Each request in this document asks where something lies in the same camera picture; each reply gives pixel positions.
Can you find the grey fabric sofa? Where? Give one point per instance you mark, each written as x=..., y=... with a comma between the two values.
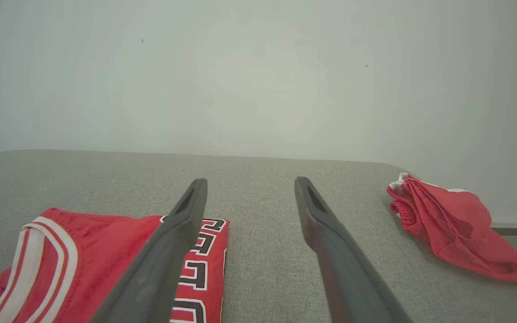
x=263, y=202

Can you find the red shorts with white trim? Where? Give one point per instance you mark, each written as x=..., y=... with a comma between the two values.
x=451, y=224

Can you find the red and white basketball jersey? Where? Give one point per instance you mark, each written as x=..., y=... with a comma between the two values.
x=101, y=251

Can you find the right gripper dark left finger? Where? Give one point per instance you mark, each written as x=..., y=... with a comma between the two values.
x=159, y=269

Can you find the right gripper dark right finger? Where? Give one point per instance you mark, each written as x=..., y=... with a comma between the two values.
x=343, y=269

